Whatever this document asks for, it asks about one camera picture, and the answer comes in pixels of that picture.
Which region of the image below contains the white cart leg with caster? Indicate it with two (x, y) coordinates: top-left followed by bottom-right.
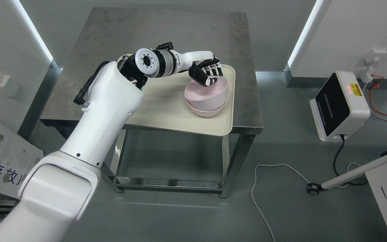
(306, 151), (387, 195)

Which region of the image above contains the white black box device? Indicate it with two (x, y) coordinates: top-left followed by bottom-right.
(309, 71), (371, 142)

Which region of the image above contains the white sign board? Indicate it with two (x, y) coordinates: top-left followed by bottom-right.
(0, 124), (44, 199)

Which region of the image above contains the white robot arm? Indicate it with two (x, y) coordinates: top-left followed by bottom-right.
(0, 42), (180, 242)

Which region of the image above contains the white wall socket plug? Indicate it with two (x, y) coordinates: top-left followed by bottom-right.
(359, 48), (387, 84)

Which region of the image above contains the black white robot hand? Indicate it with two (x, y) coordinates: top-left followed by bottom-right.
(176, 51), (224, 87)

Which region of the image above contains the pink bowl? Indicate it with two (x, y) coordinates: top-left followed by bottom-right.
(185, 98), (229, 117)
(184, 77), (229, 112)

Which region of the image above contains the white wall switch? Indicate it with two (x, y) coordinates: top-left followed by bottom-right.
(0, 75), (11, 88)

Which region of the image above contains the beige plastic tray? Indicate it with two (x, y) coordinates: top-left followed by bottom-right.
(123, 64), (235, 136)

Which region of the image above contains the stainless steel table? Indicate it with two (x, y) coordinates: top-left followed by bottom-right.
(40, 7), (264, 199)

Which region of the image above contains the black power cable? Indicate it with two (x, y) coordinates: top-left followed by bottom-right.
(333, 134), (368, 186)

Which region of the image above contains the white floor cable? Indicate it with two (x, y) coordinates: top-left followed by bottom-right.
(251, 164), (348, 242)

